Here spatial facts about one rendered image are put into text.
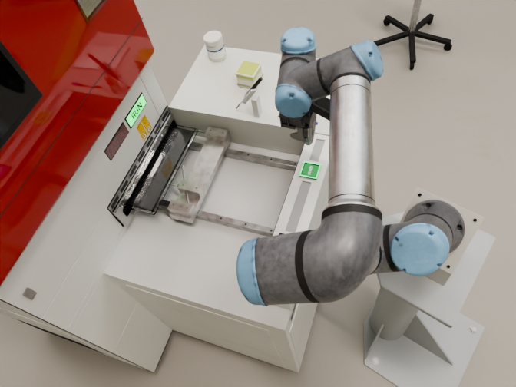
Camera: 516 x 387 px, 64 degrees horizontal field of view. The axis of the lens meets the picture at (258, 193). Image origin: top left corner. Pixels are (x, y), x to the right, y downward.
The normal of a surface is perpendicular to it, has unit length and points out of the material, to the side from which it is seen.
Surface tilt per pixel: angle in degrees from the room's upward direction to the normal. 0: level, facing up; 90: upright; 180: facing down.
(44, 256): 90
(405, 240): 44
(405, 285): 0
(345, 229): 9
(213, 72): 0
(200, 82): 0
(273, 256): 27
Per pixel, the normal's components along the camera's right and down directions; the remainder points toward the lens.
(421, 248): -0.41, 0.16
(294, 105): -0.15, 0.85
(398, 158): -0.14, -0.53
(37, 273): 0.94, 0.21
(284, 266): -0.57, -0.13
